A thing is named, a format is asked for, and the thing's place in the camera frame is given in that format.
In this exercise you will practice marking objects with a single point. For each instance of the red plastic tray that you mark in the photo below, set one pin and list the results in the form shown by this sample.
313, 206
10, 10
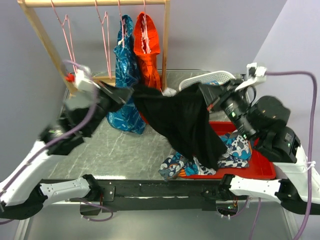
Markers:
259, 167

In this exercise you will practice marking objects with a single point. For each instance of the wooden clothes rack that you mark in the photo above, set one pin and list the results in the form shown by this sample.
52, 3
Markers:
28, 7

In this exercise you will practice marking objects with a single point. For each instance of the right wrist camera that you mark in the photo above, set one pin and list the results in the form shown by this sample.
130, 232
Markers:
256, 75

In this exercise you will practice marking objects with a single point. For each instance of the blue patterned shorts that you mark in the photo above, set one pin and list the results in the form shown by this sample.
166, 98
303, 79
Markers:
127, 74

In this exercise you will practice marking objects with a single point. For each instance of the pink wire hanger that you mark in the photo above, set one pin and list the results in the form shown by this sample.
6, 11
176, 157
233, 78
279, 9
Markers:
105, 31
67, 33

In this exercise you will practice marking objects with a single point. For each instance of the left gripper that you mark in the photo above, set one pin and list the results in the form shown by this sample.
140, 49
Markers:
120, 94

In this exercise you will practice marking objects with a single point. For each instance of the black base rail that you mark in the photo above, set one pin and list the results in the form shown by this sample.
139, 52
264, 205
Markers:
138, 195

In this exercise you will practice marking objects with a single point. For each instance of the orange shorts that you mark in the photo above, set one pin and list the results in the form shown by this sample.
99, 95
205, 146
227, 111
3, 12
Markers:
147, 62

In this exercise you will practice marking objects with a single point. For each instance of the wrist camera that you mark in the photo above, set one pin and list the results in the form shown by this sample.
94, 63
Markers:
81, 79
256, 75

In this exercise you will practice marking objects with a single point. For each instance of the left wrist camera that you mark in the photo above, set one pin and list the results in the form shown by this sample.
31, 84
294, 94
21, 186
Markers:
81, 79

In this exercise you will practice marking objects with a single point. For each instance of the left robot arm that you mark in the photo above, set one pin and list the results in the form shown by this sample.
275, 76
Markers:
22, 194

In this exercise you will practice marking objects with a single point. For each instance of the pink hanger under blue shorts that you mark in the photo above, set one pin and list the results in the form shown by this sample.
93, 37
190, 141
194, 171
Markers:
122, 24

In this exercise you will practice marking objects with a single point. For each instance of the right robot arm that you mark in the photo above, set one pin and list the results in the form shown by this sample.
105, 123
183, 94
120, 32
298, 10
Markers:
265, 123

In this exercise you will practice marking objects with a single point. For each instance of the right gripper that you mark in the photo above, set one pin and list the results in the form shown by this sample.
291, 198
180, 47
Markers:
211, 93

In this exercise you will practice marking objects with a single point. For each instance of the white plastic basket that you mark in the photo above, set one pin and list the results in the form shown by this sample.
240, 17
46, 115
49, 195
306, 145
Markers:
219, 76

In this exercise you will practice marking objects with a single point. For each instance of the pink hanger under orange shorts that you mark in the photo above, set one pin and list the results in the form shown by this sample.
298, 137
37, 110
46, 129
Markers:
145, 30

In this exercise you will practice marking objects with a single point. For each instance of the blue floral cloth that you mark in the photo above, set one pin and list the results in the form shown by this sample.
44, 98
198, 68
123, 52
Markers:
215, 83

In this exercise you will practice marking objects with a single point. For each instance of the black shorts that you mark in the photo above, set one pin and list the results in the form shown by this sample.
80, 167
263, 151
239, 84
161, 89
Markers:
183, 119

